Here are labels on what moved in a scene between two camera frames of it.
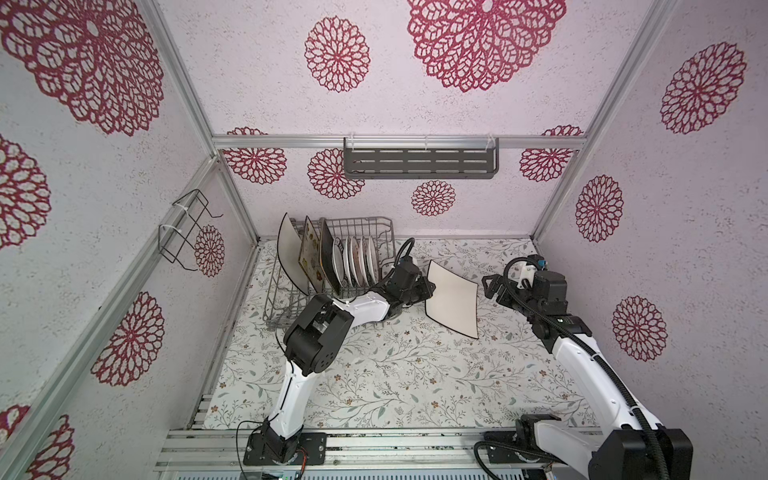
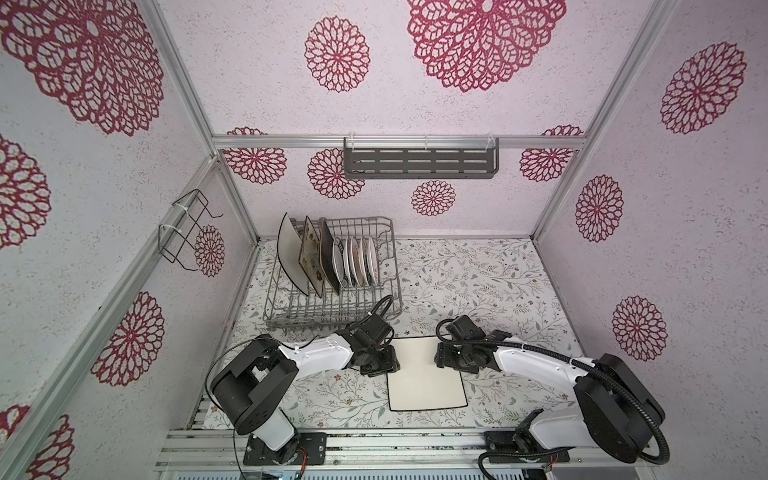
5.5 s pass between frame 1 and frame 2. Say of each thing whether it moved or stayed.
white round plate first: stayed
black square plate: stayed
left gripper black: moved
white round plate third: stayed
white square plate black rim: moved
